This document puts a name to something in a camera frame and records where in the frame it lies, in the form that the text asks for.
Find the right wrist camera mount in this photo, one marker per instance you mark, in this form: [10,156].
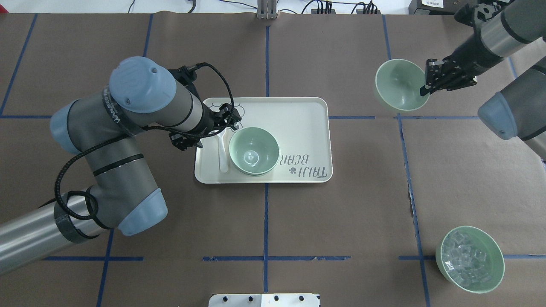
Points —
[472,15]

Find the green bowl with ice cubes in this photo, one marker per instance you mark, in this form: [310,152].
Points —
[471,259]

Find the cream bear tray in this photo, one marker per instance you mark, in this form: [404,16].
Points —
[299,124]

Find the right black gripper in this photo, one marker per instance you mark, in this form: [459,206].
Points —
[464,58]

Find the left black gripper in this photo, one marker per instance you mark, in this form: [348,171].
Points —
[207,123]

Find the green bowl on tray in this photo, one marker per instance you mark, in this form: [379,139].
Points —
[256,174]

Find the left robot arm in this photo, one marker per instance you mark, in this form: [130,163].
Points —
[107,184]

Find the white plastic spoon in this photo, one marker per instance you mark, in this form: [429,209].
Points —
[222,154]

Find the aluminium frame post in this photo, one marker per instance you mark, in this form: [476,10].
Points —
[267,9]

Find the white pedestal base plate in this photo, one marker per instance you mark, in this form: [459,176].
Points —
[265,300]

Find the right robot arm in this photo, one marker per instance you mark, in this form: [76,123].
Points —
[500,29]

